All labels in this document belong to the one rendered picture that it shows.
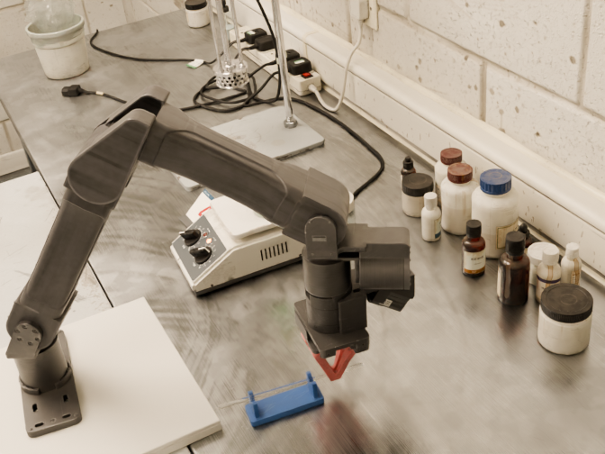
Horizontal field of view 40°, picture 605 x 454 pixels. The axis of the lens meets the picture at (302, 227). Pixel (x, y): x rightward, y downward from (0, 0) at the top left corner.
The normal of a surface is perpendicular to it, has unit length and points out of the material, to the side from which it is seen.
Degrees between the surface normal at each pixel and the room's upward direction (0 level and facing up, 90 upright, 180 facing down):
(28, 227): 0
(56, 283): 85
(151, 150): 91
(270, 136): 0
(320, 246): 88
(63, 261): 89
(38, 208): 0
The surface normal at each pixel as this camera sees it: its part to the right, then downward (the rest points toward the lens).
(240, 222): -0.11, -0.82
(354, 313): 0.33, 0.51
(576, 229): -0.88, 0.33
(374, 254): -0.11, 0.54
